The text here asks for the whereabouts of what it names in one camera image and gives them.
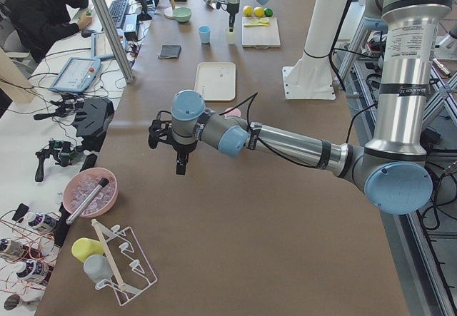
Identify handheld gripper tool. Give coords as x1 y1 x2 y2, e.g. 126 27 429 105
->
34 139 84 182
33 93 84 121

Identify grey cup on rack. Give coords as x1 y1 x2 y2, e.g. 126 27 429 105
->
84 254 114 283

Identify dark grey folded cloth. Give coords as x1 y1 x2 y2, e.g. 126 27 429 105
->
158 44 181 59

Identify mint green bowl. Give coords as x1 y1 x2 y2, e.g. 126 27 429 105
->
172 6 192 23

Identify black plastic device housing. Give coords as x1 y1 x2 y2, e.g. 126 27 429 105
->
72 98 114 152

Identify light blue cup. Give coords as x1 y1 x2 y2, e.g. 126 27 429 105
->
199 26 211 44

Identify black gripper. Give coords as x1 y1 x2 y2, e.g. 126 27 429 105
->
226 4 239 32
172 139 197 175

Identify person in black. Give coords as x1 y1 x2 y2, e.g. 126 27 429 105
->
5 0 92 63

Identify cream rabbit tray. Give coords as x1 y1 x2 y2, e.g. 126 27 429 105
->
194 62 236 101

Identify yellow cup on rack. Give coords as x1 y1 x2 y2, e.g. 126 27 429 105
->
71 238 104 263

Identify wooden cutting board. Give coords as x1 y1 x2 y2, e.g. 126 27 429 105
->
241 16 281 49

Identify white wire cup rack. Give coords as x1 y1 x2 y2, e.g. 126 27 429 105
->
91 219 159 307

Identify black keyboard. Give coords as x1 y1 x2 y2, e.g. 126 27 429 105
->
109 0 129 29

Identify computer mouse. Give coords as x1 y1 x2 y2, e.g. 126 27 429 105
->
81 29 97 38

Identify pale yellow white cup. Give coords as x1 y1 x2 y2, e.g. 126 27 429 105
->
225 27 236 45

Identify whole yellow lemon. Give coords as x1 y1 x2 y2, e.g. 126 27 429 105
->
243 5 253 17

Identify aluminium frame post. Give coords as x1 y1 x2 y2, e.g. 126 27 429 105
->
92 0 134 83

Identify pink cup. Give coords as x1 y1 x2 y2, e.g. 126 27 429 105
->
224 108 241 118

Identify pink bowl with ice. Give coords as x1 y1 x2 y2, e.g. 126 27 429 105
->
63 168 119 218

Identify blue teach pendant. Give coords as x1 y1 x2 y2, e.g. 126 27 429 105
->
49 57 101 93
91 29 127 61

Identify wooden stand round base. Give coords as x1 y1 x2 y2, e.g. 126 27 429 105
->
164 7 174 19

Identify green lime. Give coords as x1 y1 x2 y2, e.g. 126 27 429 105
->
263 8 273 17

